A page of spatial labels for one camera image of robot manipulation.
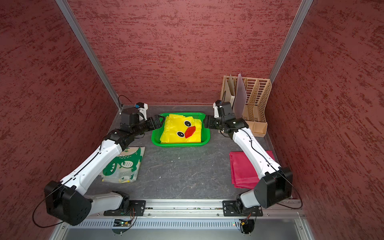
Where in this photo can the pink folded raincoat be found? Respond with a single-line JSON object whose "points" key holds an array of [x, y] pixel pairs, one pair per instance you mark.
{"points": [[243, 174]]}

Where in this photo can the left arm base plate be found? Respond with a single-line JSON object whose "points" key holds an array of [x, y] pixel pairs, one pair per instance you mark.
{"points": [[134, 209]]}

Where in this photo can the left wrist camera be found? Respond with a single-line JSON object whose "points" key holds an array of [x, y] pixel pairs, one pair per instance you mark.
{"points": [[142, 108]]}

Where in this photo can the corner aluminium post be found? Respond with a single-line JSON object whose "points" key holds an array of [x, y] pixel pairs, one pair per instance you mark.
{"points": [[80, 35], [292, 33]]}

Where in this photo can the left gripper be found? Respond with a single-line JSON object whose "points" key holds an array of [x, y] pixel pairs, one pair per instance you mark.
{"points": [[150, 120]]}

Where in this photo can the aluminium front rail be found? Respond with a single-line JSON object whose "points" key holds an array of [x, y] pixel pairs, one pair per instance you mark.
{"points": [[213, 209]]}

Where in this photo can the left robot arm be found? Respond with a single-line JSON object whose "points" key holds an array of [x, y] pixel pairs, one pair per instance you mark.
{"points": [[67, 200]]}

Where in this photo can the beige file organizer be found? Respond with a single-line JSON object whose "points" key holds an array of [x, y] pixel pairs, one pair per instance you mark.
{"points": [[258, 91]]}

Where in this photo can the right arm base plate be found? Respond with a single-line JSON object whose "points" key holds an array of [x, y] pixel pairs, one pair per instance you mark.
{"points": [[236, 209]]}

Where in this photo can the green dinosaur raincoat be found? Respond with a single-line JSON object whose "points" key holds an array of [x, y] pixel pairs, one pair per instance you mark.
{"points": [[125, 167]]}

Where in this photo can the grey purple folder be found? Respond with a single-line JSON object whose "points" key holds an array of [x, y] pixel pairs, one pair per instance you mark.
{"points": [[240, 97]]}

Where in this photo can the green plastic basket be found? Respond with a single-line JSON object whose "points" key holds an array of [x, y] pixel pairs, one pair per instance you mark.
{"points": [[206, 136]]}

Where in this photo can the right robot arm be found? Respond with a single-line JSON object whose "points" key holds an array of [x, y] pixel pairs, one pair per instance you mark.
{"points": [[276, 183]]}

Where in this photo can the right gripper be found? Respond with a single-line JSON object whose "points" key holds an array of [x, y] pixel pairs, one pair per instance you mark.
{"points": [[209, 123]]}

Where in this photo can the left corner aluminium post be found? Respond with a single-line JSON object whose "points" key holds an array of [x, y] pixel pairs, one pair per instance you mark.
{"points": [[80, 35]]}

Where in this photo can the yellow duck raincoat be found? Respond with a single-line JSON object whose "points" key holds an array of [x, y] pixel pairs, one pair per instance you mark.
{"points": [[179, 129]]}

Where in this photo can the right corner aluminium post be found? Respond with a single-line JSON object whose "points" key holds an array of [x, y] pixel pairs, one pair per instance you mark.
{"points": [[292, 33]]}

